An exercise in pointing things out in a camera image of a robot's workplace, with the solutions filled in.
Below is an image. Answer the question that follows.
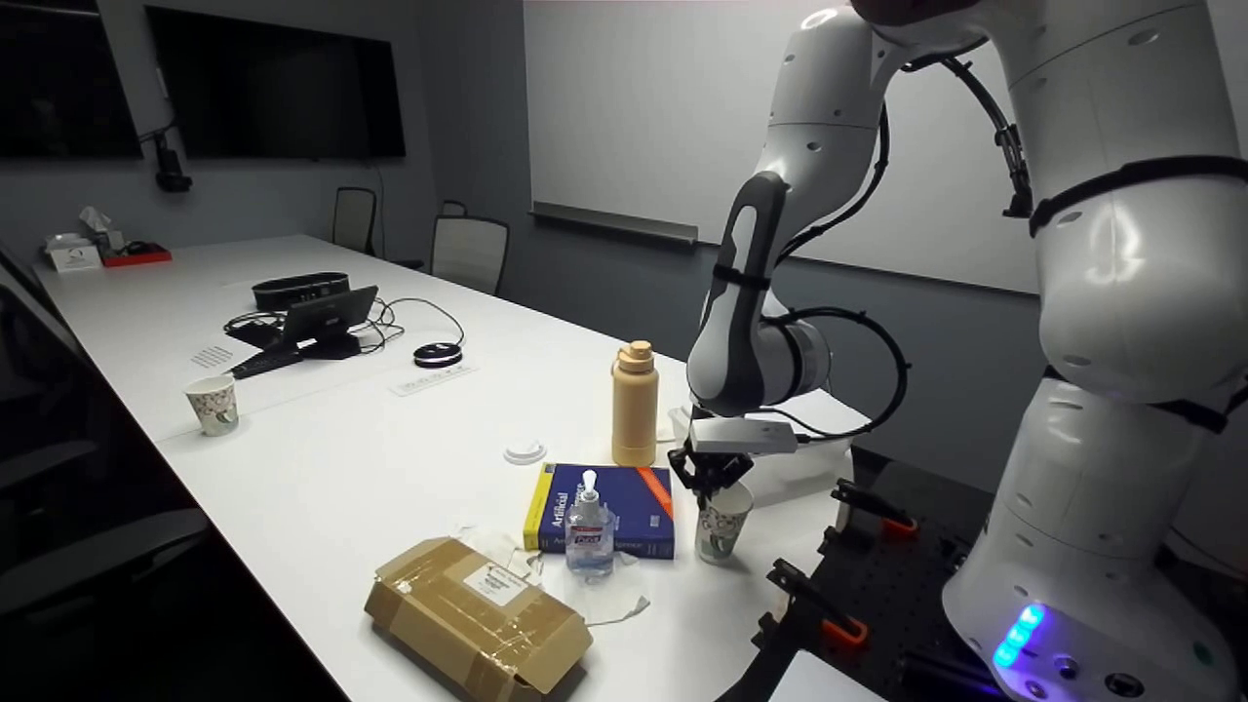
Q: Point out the black orange clamp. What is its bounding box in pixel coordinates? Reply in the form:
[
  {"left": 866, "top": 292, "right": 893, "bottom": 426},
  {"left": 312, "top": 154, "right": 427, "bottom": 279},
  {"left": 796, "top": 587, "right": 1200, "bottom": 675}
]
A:
[
  {"left": 827, "top": 475, "right": 926, "bottom": 547},
  {"left": 759, "top": 553, "right": 874, "bottom": 656}
]

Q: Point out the black conference camera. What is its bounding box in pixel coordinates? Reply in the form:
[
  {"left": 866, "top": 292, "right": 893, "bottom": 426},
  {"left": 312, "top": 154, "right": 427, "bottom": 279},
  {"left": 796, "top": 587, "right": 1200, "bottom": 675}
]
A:
[{"left": 150, "top": 120, "right": 195, "bottom": 199}]

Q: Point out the white wall whiteboard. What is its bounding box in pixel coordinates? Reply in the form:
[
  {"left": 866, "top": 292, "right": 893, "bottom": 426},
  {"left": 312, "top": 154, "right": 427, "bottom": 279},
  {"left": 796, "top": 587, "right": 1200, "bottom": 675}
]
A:
[{"left": 519, "top": 0, "right": 1045, "bottom": 302}]

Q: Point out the brown cardboard box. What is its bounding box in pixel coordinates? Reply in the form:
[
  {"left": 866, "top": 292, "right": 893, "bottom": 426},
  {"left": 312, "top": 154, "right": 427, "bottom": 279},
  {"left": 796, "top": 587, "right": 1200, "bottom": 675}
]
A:
[{"left": 363, "top": 535, "right": 596, "bottom": 702}]

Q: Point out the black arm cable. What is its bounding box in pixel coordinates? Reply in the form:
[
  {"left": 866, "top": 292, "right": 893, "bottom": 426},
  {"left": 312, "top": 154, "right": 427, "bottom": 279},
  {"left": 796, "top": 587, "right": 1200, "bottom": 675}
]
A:
[{"left": 709, "top": 53, "right": 1045, "bottom": 450}]

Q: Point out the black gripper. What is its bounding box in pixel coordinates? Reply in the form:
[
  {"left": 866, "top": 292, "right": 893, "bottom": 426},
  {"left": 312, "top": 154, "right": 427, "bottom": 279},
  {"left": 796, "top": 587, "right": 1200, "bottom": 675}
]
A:
[{"left": 664, "top": 441, "right": 759, "bottom": 515}]

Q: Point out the tan insulated bottle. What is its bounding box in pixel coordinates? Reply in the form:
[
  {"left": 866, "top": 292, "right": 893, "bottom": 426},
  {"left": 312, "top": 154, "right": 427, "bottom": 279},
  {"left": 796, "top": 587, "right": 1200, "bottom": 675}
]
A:
[{"left": 610, "top": 337, "right": 664, "bottom": 471}]

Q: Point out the white tissue box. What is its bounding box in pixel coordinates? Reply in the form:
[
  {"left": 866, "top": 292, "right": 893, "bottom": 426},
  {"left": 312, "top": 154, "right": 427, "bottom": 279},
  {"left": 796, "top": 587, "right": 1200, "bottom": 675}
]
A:
[{"left": 44, "top": 229, "right": 107, "bottom": 279}]

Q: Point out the grey mesh office chair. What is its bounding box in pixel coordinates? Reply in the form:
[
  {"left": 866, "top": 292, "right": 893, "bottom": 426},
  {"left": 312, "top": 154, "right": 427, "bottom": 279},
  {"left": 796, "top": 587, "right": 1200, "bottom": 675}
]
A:
[
  {"left": 329, "top": 184, "right": 382, "bottom": 259},
  {"left": 429, "top": 211, "right": 516, "bottom": 302}
]

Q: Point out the smaller black wall television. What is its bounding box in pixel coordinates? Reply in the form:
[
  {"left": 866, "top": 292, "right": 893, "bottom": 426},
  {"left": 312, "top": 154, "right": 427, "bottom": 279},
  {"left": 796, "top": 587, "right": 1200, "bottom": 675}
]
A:
[{"left": 0, "top": 0, "right": 143, "bottom": 168}]

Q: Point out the clear plastic sheet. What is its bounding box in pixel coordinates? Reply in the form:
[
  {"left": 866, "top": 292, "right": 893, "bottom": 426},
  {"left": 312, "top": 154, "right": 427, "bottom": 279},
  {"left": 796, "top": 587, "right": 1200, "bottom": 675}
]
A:
[{"left": 492, "top": 528, "right": 657, "bottom": 631}]

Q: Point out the round black speaker puck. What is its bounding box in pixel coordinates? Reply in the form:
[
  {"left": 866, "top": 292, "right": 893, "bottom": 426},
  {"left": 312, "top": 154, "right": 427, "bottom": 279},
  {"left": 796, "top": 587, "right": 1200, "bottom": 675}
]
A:
[{"left": 411, "top": 337, "right": 467, "bottom": 376}]

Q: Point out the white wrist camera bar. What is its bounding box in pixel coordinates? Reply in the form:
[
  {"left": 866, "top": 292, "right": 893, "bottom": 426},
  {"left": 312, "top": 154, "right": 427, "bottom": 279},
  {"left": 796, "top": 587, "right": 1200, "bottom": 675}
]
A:
[{"left": 688, "top": 413, "right": 798, "bottom": 456}]

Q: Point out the small clear round lid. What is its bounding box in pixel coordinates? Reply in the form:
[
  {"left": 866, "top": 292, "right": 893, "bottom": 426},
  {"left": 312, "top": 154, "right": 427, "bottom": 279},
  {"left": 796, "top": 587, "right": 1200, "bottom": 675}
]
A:
[{"left": 499, "top": 439, "right": 550, "bottom": 471}]

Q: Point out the blue textbook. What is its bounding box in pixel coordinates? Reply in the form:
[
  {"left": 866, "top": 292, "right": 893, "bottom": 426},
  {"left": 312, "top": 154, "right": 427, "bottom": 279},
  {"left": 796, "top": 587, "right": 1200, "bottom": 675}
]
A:
[{"left": 519, "top": 459, "right": 683, "bottom": 566}]

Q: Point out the patterned paper cup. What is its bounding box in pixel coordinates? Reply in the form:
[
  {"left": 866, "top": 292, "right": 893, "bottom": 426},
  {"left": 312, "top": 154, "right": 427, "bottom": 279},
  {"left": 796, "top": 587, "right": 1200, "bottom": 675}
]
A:
[
  {"left": 689, "top": 480, "right": 757, "bottom": 571},
  {"left": 180, "top": 372, "right": 245, "bottom": 441}
]

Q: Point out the red tray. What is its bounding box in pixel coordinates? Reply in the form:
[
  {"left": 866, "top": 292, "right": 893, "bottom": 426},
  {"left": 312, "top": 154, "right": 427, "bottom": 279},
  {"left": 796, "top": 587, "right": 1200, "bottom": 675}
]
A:
[{"left": 100, "top": 241, "right": 176, "bottom": 275}]

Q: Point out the black video bar device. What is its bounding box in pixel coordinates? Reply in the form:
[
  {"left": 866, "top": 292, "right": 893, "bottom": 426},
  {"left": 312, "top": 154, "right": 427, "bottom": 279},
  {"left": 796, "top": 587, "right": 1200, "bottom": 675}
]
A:
[{"left": 248, "top": 270, "right": 355, "bottom": 318}]

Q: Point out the black tablet console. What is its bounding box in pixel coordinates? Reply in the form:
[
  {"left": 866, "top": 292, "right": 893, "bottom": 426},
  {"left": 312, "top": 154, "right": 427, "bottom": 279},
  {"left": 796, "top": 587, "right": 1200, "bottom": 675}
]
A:
[{"left": 220, "top": 280, "right": 388, "bottom": 388}]

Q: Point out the black robot stand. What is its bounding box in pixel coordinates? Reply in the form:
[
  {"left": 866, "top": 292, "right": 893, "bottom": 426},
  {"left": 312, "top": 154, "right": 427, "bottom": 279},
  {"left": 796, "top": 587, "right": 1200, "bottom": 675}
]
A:
[{"left": 718, "top": 445, "right": 1035, "bottom": 702}]

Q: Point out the black table cable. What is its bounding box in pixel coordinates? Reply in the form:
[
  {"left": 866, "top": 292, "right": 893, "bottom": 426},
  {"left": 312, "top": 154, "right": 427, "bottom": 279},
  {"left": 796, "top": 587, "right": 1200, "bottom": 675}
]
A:
[{"left": 368, "top": 292, "right": 473, "bottom": 358}]

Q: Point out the larger black wall television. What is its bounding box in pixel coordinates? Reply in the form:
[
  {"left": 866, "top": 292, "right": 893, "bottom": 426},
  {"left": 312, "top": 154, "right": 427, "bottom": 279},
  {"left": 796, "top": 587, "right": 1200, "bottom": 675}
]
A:
[{"left": 142, "top": 6, "right": 411, "bottom": 168}]

